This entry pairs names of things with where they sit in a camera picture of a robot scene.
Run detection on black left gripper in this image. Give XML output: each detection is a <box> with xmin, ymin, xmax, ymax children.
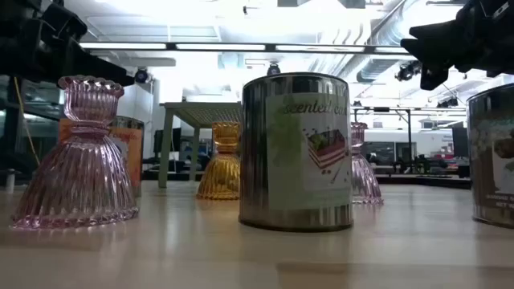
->
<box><xmin>0</xmin><ymin>0</ymin><xmax>136</xmax><ymax>87</ymax></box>

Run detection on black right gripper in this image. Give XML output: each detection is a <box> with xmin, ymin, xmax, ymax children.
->
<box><xmin>400</xmin><ymin>0</ymin><xmax>514</xmax><ymax>92</ymax></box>

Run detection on clear jar with red base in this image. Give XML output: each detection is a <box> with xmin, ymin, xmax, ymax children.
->
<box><xmin>58</xmin><ymin>116</ymin><xmax>145</xmax><ymax>197</ymax></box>

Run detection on clear glass jar with lid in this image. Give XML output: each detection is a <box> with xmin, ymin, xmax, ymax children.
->
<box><xmin>465</xmin><ymin>83</ymin><xmax>514</xmax><ymax>230</ymax></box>

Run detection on pink glass candlestick holder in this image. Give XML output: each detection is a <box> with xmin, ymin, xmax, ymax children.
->
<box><xmin>10</xmin><ymin>75</ymin><xmax>141</xmax><ymax>230</ymax></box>
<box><xmin>350</xmin><ymin>121</ymin><xmax>385</xmax><ymax>206</ymax></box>

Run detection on amber glass candlestick holder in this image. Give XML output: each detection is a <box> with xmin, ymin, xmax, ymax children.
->
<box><xmin>195</xmin><ymin>121</ymin><xmax>242</xmax><ymax>201</ymax></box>

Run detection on black monitor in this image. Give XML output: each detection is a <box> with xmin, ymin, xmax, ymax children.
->
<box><xmin>153</xmin><ymin>127</ymin><xmax>182</xmax><ymax>160</ymax></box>
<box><xmin>451</xmin><ymin>126</ymin><xmax>471</xmax><ymax>158</ymax></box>

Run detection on green perforated metal riser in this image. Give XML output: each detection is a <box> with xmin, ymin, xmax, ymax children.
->
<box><xmin>157</xmin><ymin>101</ymin><xmax>244</xmax><ymax>189</ymax></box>

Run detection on overhead light bar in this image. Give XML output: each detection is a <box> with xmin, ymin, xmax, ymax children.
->
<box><xmin>79</xmin><ymin>41</ymin><xmax>410</xmax><ymax>56</ymax></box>

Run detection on silver ventilation duct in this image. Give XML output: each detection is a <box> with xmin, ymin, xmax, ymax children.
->
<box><xmin>308</xmin><ymin>0</ymin><xmax>459</xmax><ymax>83</ymax></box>

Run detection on black metal frame stand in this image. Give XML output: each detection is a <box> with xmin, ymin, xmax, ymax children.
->
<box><xmin>351</xmin><ymin>106</ymin><xmax>413</xmax><ymax>164</ymax></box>

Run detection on black aluminium table frame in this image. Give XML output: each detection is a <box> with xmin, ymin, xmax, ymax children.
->
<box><xmin>142</xmin><ymin>168</ymin><xmax>471</xmax><ymax>190</ymax></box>

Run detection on white cylinder post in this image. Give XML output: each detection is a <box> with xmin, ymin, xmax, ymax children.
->
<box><xmin>4</xmin><ymin>168</ymin><xmax>17</xmax><ymax>194</ymax></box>

